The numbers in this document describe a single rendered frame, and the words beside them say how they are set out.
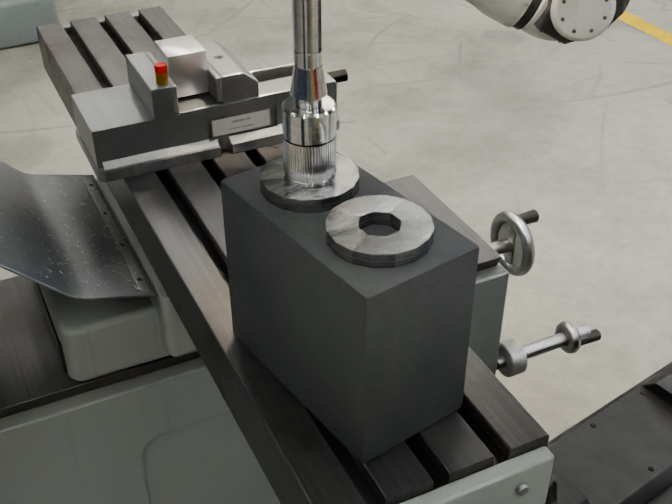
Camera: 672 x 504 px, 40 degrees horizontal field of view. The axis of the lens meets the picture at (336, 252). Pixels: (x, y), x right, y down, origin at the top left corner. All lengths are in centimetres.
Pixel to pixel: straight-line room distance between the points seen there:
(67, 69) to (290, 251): 86
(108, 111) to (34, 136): 217
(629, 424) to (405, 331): 69
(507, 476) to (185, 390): 56
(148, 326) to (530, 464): 55
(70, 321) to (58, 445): 18
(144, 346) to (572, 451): 60
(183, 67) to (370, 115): 220
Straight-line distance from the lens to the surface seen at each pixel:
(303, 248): 76
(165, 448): 135
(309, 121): 78
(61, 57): 162
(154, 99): 122
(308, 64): 77
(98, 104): 129
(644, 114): 359
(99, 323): 118
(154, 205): 118
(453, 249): 76
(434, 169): 308
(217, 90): 124
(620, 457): 135
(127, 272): 119
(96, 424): 127
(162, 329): 120
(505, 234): 164
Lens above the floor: 155
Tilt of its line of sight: 35 degrees down
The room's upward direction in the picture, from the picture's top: straight up
